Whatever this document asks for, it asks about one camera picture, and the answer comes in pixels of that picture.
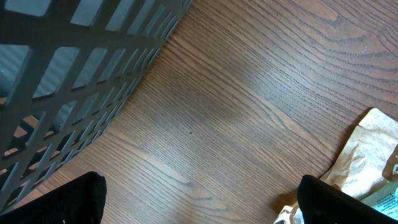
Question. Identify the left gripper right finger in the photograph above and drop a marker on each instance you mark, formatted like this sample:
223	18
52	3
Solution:
321	203

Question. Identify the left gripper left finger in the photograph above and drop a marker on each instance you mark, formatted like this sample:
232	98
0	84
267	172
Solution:
81	201

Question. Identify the light green wipes packet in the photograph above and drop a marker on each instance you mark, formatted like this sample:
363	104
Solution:
384	200

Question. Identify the brown snack packet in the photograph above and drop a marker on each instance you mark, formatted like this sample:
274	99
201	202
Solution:
367	162

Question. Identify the grey plastic mesh basket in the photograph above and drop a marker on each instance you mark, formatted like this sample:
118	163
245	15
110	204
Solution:
67	69

